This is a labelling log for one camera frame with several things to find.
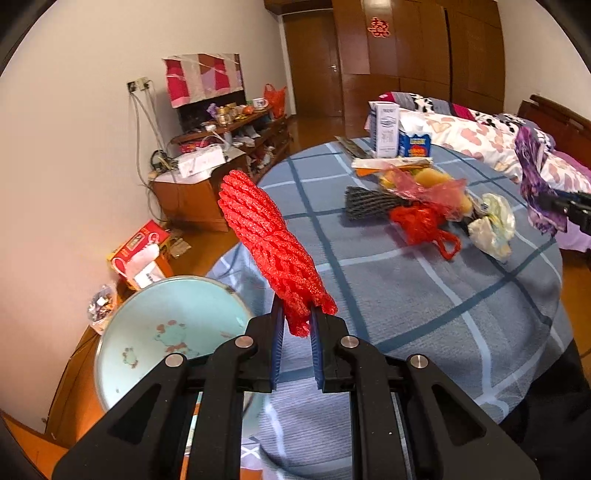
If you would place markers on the light blue enamel basin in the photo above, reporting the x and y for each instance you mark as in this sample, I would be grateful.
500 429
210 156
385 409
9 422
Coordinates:
175 314

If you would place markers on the red mesh bag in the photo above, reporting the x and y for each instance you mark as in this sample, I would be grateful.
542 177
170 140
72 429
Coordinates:
415 226

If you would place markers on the yellow crumpled wrapper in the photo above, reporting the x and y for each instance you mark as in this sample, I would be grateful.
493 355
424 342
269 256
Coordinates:
388 182

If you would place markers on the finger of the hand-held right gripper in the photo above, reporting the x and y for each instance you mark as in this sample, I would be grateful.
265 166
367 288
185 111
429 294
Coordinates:
579 219
570 199

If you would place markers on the wall socket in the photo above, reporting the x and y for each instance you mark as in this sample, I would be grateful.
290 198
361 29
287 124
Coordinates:
137 85

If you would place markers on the yellow sponge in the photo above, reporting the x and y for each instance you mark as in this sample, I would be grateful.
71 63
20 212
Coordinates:
431 177

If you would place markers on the wooden television cabinet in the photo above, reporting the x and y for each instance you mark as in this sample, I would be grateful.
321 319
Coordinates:
194 203

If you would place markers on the orange plastic bag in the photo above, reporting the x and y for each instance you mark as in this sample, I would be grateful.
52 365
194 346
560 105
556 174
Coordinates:
275 101

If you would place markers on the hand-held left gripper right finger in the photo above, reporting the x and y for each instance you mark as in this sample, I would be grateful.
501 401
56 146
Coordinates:
316 350

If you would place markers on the purple patterned cloth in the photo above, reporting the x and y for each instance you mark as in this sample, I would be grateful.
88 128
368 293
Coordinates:
533 175

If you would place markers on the wooden door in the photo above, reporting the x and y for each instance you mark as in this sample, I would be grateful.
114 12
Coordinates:
314 69

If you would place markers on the television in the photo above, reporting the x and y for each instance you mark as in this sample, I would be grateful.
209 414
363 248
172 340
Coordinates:
194 117

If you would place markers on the heart print quilt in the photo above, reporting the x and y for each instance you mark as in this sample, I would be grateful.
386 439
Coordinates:
471 134

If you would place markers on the white plastic bag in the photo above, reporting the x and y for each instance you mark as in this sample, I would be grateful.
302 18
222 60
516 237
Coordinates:
143 265

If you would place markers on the patchwork cloth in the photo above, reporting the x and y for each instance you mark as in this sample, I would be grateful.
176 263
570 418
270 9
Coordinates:
203 78

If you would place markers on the red foam net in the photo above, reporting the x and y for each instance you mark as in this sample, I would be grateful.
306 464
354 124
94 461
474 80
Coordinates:
268 230

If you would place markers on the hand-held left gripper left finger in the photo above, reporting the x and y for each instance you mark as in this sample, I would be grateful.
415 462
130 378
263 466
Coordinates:
277 350

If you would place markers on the wooden bed headboard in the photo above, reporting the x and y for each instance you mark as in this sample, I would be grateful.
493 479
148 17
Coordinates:
554 113

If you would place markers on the white crumpled plastic wrapper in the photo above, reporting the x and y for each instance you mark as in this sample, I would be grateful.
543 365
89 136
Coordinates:
494 230

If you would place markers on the white mug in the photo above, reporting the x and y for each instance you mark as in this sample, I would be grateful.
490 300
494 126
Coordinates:
260 103

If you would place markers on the red cardboard box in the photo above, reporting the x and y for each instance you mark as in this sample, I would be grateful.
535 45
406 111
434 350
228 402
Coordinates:
138 240

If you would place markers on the black foam net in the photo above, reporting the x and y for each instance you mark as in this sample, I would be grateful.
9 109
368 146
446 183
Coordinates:
364 203

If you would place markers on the orange white snack wrapper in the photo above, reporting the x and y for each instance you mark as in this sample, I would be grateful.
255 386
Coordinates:
383 164

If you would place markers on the blue plaid tablecloth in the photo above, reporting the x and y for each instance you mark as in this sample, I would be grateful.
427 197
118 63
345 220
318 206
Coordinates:
392 300

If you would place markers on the red plastic bag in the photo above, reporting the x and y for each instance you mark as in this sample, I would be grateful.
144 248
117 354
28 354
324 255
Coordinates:
438 194

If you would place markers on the white carton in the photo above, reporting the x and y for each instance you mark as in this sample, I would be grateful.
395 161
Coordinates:
385 134

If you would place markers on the glass jar with gold lid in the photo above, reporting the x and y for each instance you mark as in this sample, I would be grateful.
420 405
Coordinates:
224 115

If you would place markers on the wooden wardrobe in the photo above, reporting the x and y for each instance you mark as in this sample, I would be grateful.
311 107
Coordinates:
438 55

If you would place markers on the red paper decoration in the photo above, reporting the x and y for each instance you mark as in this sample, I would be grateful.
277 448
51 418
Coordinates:
377 27

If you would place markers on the black white patterned pillow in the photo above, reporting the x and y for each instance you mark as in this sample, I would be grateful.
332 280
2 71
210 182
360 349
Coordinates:
425 102

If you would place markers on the blue carton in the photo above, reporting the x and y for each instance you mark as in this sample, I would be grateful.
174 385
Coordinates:
415 145

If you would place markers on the striped flat packet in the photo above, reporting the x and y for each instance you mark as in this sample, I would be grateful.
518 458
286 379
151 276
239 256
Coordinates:
353 147

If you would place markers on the white flat box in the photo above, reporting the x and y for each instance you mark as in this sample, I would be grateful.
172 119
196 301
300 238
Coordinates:
201 162

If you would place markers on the clear plastic packet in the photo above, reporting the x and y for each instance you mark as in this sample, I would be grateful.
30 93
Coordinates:
178 248

